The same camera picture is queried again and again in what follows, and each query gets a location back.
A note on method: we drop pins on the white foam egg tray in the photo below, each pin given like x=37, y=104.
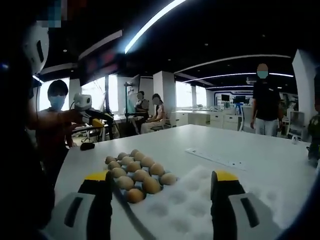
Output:
x=180, y=207

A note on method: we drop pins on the white power strip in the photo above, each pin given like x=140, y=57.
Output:
x=215, y=158

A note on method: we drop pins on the black monitor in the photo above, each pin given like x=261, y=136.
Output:
x=225, y=97

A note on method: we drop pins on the white pillar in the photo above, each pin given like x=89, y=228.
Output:
x=163, y=92
x=303, y=82

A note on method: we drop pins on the ceiling air conditioner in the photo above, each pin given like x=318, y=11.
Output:
x=251, y=80

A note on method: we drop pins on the small white gadget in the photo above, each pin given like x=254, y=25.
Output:
x=295, y=140

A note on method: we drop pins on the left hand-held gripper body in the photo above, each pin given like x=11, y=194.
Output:
x=82, y=101

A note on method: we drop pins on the large dark display screen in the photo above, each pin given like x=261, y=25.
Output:
x=100, y=62

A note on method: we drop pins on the white table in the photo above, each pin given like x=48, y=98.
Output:
x=225, y=140

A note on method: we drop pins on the white office chair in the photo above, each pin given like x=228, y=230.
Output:
x=297, y=122
x=168, y=122

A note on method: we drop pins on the small black object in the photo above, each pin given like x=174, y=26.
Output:
x=87, y=146

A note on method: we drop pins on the green potted plant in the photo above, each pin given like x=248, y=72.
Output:
x=315, y=130

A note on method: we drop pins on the person's left hand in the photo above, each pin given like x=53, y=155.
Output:
x=73, y=117

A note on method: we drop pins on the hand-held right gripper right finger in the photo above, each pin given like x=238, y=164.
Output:
x=225, y=207

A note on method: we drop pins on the row of white cabinets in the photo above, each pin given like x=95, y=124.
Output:
x=212, y=120

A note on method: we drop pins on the white worn device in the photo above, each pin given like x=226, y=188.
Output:
x=31, y=55

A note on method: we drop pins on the black pole stand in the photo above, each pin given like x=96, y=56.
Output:
x=126, y=105

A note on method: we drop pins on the group of brown eggs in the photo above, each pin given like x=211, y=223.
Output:
x=150, y=185

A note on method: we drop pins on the blue egg tray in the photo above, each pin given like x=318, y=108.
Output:
x=138, y=185

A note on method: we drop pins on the person's dark clothing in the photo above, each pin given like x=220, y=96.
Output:
x=20, y=175

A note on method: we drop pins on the long ceiling light strip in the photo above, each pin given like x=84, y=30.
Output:
x=150, y=25

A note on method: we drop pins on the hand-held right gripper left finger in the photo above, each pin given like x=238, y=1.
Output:
x=97, y=205

